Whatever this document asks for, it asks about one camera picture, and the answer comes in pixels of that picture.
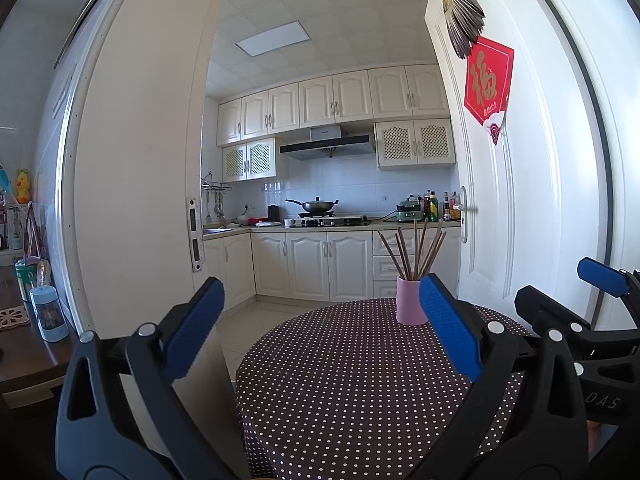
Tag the light blue water bottle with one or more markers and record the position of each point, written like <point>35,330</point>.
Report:
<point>50,315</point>

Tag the flat ceiling light panel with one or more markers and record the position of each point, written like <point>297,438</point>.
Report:
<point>274,37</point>

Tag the dark sauce bottle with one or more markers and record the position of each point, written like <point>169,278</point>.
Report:
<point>445,208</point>

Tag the white lattice door cabinet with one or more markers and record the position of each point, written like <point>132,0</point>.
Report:
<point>247,160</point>
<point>415,142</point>

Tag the person's right hand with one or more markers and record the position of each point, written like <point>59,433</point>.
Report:
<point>593,437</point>

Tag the green tumbler cup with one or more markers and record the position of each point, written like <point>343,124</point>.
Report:
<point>26,282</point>

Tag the dark wooden desk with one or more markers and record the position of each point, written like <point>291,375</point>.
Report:
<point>30,360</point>

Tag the white kitchen cabinets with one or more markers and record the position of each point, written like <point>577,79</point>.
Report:
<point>310,265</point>
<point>345,97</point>

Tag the black gas stove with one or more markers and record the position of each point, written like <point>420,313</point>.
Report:
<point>335,221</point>

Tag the pink cup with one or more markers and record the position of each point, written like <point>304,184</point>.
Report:
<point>410,302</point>

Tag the black kettle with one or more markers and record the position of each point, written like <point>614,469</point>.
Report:
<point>273,213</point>

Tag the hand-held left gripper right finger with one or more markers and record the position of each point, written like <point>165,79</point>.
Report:
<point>450,330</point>

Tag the bunch of wooden chopsticks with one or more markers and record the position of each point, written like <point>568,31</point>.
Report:
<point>415,255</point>

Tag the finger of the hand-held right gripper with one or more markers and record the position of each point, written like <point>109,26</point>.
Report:
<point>545,312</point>
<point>602,276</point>

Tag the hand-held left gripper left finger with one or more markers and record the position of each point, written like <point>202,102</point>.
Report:
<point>195,330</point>

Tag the steel wok with lid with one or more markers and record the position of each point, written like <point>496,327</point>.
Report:
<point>315,206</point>

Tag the orange label bottle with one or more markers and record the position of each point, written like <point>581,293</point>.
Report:
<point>454,210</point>

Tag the brown polka dot tablecloth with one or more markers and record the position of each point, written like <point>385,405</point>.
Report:
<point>350,370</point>

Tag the yellow duck toy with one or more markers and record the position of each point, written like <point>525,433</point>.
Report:
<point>23,186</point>

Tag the white upper kitchen cabinets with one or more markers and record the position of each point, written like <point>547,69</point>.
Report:
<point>345,97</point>

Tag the black range hood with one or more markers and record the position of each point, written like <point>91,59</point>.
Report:
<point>325,145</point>

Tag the dark feather fan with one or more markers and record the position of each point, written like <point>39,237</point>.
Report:
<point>465,20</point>

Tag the green bottle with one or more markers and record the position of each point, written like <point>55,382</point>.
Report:
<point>433,207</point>

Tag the wall utensil rack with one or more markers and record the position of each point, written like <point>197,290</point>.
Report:
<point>216,187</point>

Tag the plain white door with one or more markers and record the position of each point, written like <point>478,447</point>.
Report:
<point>140,160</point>

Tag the red food container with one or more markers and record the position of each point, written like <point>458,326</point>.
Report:
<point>257,220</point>

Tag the red label bottle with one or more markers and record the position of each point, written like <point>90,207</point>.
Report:
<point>427,207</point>

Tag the steel kitchen sink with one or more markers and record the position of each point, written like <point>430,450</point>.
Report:
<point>218,231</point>

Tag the white lower kitchen cabinets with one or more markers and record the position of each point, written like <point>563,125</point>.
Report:
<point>310,265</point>

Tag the white panelled door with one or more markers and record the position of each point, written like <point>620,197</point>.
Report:
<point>530,195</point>

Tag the green electric cooker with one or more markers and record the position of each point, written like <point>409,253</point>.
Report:
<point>407,212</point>

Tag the red paper door poster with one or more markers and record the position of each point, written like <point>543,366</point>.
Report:
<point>487,82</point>

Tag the metal door lock plate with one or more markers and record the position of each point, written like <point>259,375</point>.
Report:
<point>196,235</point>

